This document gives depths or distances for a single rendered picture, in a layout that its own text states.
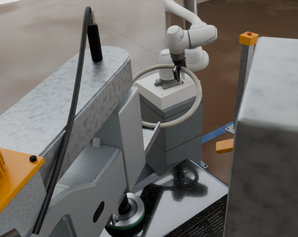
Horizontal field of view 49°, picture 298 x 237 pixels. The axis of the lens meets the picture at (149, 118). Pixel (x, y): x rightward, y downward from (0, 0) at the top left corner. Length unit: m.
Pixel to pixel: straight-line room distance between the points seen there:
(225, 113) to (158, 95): 1.56
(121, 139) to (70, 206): 0.35
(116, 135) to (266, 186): 0.94
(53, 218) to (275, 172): 0.72
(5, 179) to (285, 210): 0.56
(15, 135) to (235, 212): 0.66
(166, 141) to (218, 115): 1.33
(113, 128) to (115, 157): 0.11
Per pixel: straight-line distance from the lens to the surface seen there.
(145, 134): 1.81
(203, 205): 1.77
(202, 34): 1.90
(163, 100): 2.49
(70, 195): 0.98
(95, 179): 1.13
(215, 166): 3.21
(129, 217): 1.66
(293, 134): 0.28
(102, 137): 1.25
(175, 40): 1.87
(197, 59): 2.53
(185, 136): 2.79
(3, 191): 0.71
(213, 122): 3.76
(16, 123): 0.94
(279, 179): 0.31
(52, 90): 1.05
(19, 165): 0.76
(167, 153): 2.76
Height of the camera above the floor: 2.21
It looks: 35 degrees down
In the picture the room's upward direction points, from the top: 5 degrees counter-clockwise
